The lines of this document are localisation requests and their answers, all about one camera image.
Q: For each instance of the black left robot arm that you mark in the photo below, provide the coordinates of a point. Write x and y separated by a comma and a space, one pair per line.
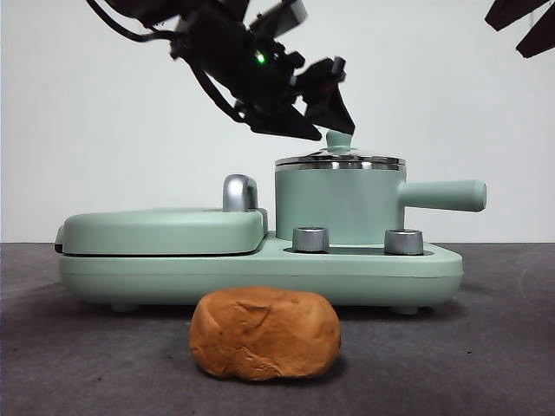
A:
217, 43

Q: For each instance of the mint green steamer pot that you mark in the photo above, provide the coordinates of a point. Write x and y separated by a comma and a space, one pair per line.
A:
338, 203

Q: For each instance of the glass lid with green knob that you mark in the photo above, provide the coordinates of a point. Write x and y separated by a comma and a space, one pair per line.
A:
338, 141

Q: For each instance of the mint green cooker base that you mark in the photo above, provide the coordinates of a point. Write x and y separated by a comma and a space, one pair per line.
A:
303, 281

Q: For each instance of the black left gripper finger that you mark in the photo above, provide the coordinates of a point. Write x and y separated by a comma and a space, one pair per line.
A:
329, 108
282, 123

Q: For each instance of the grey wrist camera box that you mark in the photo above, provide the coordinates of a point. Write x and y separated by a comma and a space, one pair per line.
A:
282, 17

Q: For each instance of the silver control knob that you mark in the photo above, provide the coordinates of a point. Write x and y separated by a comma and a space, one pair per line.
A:
403, 242
310, 239

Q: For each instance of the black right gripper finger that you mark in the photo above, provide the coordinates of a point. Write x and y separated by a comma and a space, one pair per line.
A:
539, 39
511, 13

